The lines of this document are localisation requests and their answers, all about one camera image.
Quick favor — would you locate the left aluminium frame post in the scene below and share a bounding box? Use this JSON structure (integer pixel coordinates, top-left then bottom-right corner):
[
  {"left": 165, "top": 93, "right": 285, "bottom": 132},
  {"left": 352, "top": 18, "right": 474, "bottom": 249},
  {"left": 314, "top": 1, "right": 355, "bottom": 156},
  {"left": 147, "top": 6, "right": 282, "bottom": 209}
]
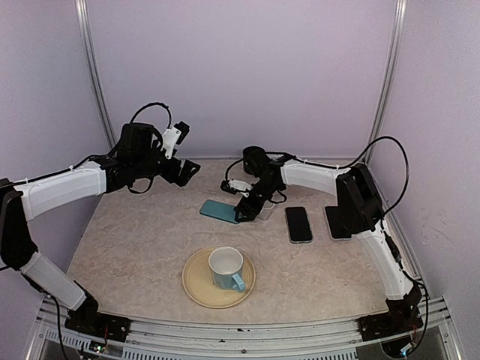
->
[{"left": 74, "top": 0, "right": 117, "bottom": 149}]

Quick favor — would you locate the front aluminium rail base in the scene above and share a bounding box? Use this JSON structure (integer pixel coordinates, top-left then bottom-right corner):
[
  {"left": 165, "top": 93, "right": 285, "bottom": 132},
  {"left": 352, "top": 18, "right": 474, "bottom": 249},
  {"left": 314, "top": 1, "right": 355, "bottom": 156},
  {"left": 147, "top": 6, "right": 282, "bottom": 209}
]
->
[{"left": 25, "top": 295, "right": 462, "bottom": 360}]

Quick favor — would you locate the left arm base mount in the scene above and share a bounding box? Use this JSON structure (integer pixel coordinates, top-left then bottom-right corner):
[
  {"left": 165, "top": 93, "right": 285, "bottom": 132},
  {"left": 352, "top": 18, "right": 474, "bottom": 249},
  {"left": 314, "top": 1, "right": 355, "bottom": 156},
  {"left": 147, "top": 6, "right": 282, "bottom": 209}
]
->
[{"left": 64, "top": 298, "right": 131, "bottom": 342}]

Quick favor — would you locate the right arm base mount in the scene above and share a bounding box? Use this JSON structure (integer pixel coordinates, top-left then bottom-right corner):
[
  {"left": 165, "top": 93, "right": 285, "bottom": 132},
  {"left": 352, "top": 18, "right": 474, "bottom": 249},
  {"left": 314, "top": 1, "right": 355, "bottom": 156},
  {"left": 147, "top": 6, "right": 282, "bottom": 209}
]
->
[{"left": 358, "top": 296, "right": 424, "bottom": 341}]

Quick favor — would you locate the right aluminium frame post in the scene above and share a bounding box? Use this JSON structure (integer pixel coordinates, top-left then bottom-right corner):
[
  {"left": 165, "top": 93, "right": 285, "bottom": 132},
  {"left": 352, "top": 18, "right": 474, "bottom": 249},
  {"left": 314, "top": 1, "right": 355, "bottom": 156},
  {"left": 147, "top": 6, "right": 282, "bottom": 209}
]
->
[{"left": 368, "top": 0, "right": 408, "bottom": 143}]

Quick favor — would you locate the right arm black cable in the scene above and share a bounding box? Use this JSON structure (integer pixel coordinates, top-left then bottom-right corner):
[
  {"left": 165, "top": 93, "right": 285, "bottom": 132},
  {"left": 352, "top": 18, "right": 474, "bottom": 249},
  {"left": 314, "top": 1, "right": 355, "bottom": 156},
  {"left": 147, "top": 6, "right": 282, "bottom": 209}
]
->
[{"left": 352, "top": 135, "right": 409, "bottom": 222}]

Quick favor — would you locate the black smartphone with teal edge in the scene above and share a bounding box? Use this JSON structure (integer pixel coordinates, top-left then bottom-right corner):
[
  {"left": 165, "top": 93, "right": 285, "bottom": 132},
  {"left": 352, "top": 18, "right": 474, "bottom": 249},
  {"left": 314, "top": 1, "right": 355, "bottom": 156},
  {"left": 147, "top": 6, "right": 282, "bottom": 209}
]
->
[{"left": 325, "top": 205, "right": 352, "bottom": 239}]

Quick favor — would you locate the dark green cup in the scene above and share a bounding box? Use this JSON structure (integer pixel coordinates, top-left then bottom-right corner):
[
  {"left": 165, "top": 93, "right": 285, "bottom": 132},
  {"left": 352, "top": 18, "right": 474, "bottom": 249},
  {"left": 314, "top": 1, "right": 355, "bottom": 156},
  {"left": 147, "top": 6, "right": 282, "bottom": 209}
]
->
[{"left": 242, "top": 145, "right": 269, "bottom": 177}]

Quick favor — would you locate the teal smartphone face down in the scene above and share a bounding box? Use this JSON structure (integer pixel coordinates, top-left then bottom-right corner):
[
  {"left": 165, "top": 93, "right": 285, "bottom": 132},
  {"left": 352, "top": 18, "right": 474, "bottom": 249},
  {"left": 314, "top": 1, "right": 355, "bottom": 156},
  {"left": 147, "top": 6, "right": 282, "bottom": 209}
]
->
[{"left": 199, "top": 199, "right": 239, "bottom": 224}]

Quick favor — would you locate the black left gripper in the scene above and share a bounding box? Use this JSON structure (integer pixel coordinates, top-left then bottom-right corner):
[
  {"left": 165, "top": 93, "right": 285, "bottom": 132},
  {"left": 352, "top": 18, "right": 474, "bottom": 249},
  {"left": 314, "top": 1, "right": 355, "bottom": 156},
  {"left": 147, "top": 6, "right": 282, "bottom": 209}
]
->
[{"left": 133, "top": 139, "right": 200, "bottom": 186}]

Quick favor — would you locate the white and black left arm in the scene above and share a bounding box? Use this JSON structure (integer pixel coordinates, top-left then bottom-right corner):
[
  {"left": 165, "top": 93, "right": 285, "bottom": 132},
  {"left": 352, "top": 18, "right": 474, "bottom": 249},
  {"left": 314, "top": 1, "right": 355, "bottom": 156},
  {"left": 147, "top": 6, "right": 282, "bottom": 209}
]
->
[{"left": 1, "top": 121, "right": 200, "bottom": 334}]

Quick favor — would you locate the beige round plate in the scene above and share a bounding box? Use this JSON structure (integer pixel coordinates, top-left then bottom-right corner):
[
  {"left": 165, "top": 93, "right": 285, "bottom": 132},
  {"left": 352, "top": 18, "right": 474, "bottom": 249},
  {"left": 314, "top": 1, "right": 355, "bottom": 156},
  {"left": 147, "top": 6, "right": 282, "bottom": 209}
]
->
[{"left": 181, "top": 246, "right": 257, "bottom": 309}]

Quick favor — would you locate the lilac phone case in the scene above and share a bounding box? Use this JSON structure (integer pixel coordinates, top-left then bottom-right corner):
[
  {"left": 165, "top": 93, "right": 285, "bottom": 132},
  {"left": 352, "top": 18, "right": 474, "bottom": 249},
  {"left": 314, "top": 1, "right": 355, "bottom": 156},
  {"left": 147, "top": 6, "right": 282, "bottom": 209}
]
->
[{"left": 323, "top": 205, "right": 354, "bottom": 242}]

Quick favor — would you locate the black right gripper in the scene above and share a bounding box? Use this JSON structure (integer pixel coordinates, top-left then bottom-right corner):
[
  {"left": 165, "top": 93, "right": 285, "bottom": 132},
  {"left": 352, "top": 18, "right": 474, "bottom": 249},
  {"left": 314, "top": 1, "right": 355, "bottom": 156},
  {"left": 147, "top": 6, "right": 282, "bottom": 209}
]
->
[{"left": 235, "top": 179, "right": 280, "bottom": 222}]

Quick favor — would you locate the blue mug with white inside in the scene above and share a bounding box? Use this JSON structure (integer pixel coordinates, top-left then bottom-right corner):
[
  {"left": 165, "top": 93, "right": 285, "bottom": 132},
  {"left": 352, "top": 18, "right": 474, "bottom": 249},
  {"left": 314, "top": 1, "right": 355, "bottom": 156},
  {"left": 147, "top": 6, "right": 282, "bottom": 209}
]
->
[{"left": 208, "top": 247, "right": 246, "bottom": 293}]

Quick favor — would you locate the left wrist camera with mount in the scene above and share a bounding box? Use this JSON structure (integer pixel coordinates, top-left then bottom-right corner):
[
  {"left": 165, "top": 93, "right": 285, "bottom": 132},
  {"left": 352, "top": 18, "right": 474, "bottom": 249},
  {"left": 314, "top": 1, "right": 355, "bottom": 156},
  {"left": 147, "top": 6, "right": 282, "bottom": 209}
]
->
[{"left": 162, "top": 121, "right": 191, "bottom": 160}]

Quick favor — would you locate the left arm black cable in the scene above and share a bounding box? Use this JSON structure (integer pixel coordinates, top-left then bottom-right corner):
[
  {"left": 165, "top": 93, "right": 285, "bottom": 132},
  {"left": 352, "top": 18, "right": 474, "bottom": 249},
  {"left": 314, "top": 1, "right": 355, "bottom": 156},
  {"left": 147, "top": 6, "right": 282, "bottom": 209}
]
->
[{"left": 129, "top": 101, "right": 173, "bottom": 131}]

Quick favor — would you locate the aluminium frame post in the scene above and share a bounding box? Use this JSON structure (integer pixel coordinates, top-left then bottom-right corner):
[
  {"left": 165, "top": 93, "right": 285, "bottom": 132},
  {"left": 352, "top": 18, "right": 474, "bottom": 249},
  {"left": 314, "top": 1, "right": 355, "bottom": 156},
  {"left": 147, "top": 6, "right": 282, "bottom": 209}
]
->
[
  {"left": 74, "top": 0, "right": 117, "bottom": 149},
  {"left": 368, "top": 0, "right": 408, "bottom": 143}
]

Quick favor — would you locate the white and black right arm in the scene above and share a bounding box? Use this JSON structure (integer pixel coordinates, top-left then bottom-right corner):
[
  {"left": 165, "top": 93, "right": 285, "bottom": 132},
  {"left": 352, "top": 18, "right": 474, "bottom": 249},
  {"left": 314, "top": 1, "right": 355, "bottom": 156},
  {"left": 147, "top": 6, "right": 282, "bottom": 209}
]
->
[{"left": 222, "top": 148, "right": 422, "bottom": 333}]

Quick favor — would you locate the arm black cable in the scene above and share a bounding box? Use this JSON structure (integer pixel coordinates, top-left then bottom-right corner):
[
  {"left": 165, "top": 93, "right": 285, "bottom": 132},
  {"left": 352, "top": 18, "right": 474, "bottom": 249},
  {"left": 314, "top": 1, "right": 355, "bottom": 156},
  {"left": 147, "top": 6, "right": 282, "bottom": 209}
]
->
[
  {"left": 352, "top": 135, "right": 409, "bottom": 222},
  {"left": 129, "top": 101, "right": 173, "bottom": 131}
]

